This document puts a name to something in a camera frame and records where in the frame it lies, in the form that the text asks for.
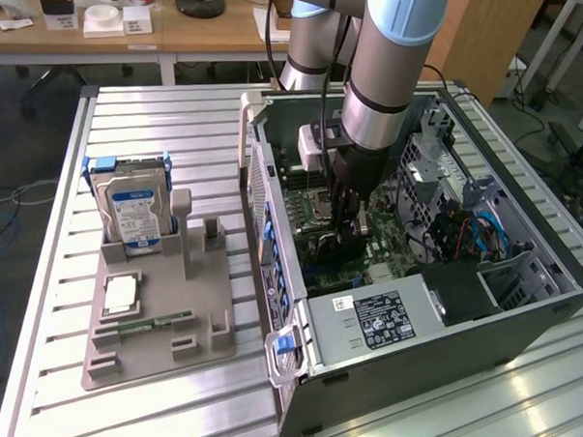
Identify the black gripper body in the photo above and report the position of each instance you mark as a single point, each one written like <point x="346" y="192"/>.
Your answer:
<point x="359" y="170"/>

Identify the black Nvidia graphics card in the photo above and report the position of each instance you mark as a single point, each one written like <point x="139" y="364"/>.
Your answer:
<point x="348" y="255"/>

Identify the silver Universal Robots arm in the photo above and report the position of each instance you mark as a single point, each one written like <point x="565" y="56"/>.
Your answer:
<point x="390" y="63"/>

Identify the CPU socket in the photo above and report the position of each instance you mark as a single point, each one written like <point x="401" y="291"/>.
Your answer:
<point x="318" y="202"/>

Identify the green motherboard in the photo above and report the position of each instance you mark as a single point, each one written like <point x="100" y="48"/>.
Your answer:
<point x="392" y="232"/>

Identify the silver chipset heatsink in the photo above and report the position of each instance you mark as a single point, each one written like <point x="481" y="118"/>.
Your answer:
<point x="380" y="274"/>

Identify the grey power supply unit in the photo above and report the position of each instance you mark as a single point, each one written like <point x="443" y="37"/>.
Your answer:
<point x="339" y="337"/>

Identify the metal disk bay cage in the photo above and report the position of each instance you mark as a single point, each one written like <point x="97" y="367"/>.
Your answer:
<point x="488" y="200"/>

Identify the blue case latch tab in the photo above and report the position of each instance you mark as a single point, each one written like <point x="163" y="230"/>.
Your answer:
<point x="284" y="346"/>

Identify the open dark PC case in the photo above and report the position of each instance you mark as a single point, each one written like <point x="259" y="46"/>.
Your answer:
<point x="410" y="378"/>

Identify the white booklet stack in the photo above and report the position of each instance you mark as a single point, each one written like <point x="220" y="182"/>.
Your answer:
<point x="258" y="28"/>

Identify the wooden cabinet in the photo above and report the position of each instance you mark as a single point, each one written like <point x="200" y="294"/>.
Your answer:
<point x="517" y="44"/>

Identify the wooden desk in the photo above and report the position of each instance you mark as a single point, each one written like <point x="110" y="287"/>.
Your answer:
<point x="207" y="36"/>

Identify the grey printed parts rack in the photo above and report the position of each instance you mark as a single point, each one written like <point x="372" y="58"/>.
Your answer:
<point x="166" y="319"/>

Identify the black round lamp base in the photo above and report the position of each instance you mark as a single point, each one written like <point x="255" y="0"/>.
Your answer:
<point x="200" y="4"/>

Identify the silver CPU chip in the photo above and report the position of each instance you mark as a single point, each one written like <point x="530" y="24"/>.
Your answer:
<point x="120" y="295"/>

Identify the white box with round dish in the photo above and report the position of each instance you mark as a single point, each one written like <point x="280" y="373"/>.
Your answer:
<point x="104" y="26"/>

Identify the white box with black label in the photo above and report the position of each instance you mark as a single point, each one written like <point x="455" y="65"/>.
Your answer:
<point x="58" y="22"/>

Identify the white paper tag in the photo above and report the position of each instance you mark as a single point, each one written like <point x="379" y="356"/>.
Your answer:
<point x="14" y="24"/>

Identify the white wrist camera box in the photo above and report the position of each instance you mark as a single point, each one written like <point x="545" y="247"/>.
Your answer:
<point x="311" y="149"/>

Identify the hard disk with blue bracket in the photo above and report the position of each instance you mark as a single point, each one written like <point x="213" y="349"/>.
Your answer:
<point x="132" y="216"/>

